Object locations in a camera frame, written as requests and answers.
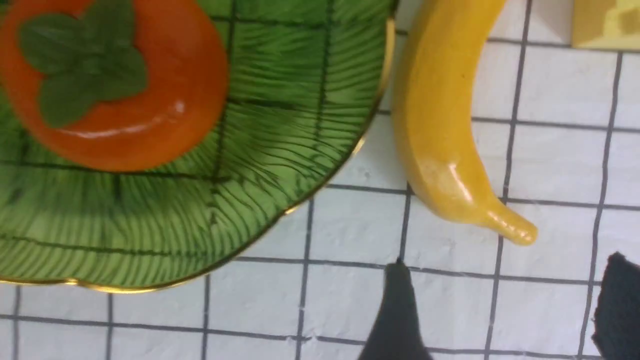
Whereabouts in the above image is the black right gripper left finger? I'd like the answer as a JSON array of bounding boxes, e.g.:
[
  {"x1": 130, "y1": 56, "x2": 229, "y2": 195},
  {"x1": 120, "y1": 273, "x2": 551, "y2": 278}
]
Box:
[{"x1": 358, "y1": 259, "x2": 433, "y2": 360}]

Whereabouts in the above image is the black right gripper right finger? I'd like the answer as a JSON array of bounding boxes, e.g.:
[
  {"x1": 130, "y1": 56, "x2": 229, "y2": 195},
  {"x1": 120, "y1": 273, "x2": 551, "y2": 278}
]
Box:
[{"x1": 592, "y1": 251, "x2": 640, "y2": 360}]

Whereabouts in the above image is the yellow banana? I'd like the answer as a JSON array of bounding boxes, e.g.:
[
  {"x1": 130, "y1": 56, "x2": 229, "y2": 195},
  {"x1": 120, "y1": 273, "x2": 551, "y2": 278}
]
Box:
[{"x1": 391, "y1": 0, "x2": 538, "y2": 246}]

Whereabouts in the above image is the white grid tablecloth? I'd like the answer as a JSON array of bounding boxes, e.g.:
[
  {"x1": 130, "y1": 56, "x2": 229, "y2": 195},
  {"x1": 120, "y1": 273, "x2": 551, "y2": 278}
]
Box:
[{"x1": 1, "y1": 0, "x2": 639, "y2": 360}]

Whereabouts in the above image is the green glass leaf plate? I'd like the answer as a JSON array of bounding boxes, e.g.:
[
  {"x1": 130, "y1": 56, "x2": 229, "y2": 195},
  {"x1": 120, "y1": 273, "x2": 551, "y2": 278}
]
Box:
[{"x1": 1, "y1": 0, "x2": 398, "y2": 294}]

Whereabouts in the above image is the yellow foam cube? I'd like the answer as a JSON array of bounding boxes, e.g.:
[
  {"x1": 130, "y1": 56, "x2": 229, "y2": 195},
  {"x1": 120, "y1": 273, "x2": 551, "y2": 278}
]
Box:
[{"x1": 571, "y1": 0, "x2": 640, "y2": 51}]

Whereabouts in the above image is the orange persimmon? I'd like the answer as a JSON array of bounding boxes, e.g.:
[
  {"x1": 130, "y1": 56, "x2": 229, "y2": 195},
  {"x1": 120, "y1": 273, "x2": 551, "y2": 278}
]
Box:
[{"x1": 1, "y1": 0, "x2": 229, "y2": 173}]

